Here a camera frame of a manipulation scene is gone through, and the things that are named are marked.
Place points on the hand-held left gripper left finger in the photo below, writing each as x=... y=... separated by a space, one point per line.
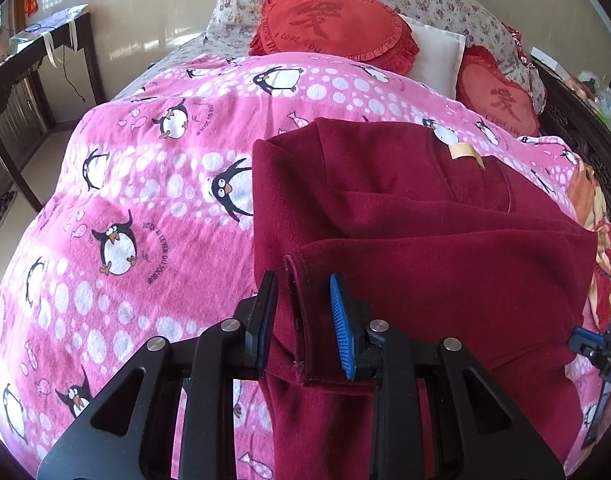
x=264 y=317

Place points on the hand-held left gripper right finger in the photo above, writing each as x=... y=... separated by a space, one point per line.
x=341 y=325

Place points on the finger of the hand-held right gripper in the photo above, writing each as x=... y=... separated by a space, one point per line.
x=588 y=344

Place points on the maroon fleece garment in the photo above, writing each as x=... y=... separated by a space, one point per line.
x=425 y=240

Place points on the orange patterned blanket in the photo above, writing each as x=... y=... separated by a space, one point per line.
x=603 y=240

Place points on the pink penguin print blanket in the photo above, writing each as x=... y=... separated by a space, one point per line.
x=160 y=200

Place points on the dark carved wooden headboard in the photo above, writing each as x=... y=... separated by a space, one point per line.
x=580 y=135

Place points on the small red heart cushion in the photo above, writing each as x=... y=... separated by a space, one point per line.
x=500 y=100

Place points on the floral bed sheet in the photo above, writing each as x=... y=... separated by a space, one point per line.
x=195 y=52

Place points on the white small pillow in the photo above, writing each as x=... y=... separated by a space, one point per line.
x=435 y=55

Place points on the large red heart cushion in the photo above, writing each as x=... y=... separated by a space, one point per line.
x=330 y=20

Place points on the dark wooden desk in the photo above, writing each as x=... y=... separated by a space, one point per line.
x=15 y=67

